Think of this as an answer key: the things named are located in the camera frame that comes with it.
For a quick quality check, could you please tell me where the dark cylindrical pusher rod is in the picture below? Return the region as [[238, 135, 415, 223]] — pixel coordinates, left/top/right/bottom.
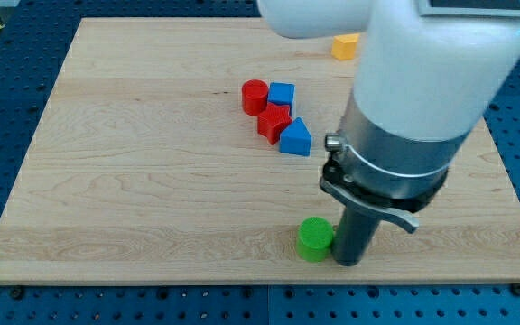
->
[[331, 208, 380, 266]]

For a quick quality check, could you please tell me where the wooden board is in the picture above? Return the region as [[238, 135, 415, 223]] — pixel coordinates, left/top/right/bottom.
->
[[0, 18, 520, 286]]

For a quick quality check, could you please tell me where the blue cube block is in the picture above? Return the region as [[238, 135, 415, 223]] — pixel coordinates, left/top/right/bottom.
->
[[267, 82, 295, 115]]

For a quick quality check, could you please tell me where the green cylinder block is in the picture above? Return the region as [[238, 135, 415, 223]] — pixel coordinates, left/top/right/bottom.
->
[[295, 216, 334, 263]]

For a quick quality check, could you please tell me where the blue triangle block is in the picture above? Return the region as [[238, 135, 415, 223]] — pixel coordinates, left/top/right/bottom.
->
[[279, 117, 312, 156]]

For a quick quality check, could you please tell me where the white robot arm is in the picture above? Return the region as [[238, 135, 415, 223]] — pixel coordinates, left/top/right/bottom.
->
[[258, 0, 520, 266]]

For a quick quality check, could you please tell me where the red cylinder block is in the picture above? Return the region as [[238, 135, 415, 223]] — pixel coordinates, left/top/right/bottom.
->
[[241, 79, 269, 116]]

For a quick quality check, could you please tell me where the yellow block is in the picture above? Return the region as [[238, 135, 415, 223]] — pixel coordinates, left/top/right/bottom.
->
[[330, 33, 360, 60]]

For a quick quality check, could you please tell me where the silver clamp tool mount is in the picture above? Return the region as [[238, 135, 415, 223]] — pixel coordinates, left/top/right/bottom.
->
[[320, 96, 469, 233]]

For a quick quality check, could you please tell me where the red star block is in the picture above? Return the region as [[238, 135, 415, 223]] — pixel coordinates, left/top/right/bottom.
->
[[257, 102, 292, 144]]

